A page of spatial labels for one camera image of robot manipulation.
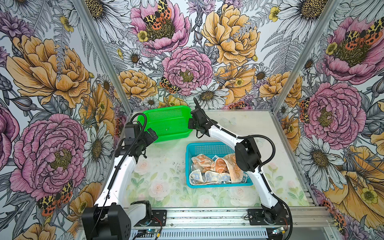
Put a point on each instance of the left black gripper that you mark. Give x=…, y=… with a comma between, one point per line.
x=149, y=138

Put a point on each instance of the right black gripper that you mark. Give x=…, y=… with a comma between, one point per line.
x=190, y=125

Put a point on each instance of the green plastic basket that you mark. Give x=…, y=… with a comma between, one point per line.
x=170, y=123

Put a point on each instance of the teal plastic basket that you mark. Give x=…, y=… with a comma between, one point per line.
x=210, y=150

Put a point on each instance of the orange bunny towel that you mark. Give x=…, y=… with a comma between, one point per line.
x=219, y=166

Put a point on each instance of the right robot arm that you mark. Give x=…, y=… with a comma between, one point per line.
x=248, y=159

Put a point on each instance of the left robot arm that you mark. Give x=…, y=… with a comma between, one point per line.
x=109, y=218

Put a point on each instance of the cream orange patterned towel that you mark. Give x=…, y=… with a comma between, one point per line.
x=203, y=163

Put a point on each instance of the blue white patterned towel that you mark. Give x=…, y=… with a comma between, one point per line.
x=196, y=177

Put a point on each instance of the green circuit board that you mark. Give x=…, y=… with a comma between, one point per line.
x=148, y=231

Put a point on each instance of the white vented strip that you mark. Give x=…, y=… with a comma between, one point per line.
x=207, y=234

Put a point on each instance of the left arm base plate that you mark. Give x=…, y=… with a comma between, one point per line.
x=159, y=219

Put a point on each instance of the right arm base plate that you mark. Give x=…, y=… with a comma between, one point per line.
x=260, y=217

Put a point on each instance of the aluminium front rail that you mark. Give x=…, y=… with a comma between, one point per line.
x=203, y=218

